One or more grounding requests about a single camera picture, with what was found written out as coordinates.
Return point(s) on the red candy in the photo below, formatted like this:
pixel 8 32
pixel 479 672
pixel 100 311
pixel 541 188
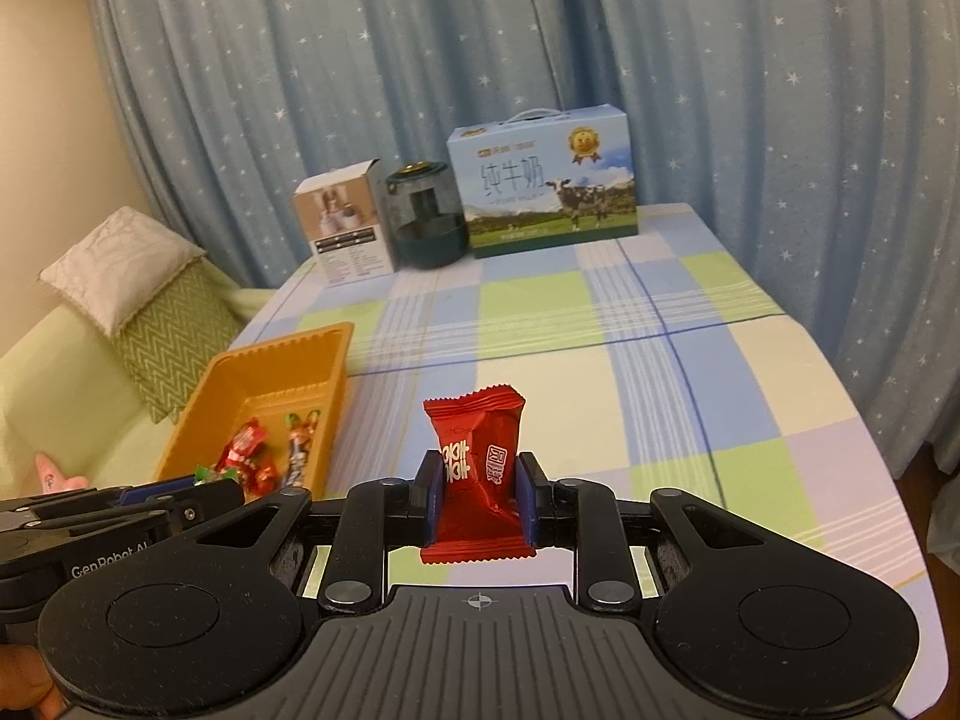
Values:
pixel 260 479
pixel 243 448

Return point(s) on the green candy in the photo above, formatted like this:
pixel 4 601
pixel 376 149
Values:
pixel 212 474

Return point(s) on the dark green glass jar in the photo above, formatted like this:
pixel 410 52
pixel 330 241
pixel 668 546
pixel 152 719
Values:
pixel 426 216

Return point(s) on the orange plastic tray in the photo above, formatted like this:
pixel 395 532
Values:
pixel 302 374

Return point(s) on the large red candy packet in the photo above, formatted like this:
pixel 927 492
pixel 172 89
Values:
pixel 478 520

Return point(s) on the blue milk carton box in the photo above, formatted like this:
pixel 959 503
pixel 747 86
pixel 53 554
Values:
pixel 546 178

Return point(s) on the person's left hand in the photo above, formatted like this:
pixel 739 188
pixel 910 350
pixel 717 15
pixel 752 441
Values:
pixel 25 683

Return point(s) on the white product box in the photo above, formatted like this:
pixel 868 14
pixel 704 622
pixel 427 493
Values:
pixel 340 215

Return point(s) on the blue star curtain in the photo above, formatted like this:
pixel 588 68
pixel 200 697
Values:
pixel 817 138

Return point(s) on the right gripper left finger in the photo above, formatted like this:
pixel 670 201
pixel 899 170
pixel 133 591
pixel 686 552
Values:
pixel 278 609

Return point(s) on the dark chocolate bar wrapper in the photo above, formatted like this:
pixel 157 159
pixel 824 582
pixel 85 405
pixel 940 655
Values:
pixel 300 442

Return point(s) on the green sofa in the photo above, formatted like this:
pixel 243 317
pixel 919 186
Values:
pixel 66 394

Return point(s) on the pink plush toy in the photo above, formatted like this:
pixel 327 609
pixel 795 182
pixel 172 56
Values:
pixel 52 480

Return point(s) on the checkered tablecloth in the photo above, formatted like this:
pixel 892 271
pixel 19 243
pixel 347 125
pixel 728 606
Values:
pixel 644 362

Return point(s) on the green zigzag cushion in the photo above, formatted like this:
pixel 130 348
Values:
pixel 167 345

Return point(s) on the beige cushion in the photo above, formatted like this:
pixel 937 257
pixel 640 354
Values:
pixel 116 269

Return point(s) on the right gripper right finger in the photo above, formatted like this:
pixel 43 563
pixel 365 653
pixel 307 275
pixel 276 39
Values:
pixel 680 609

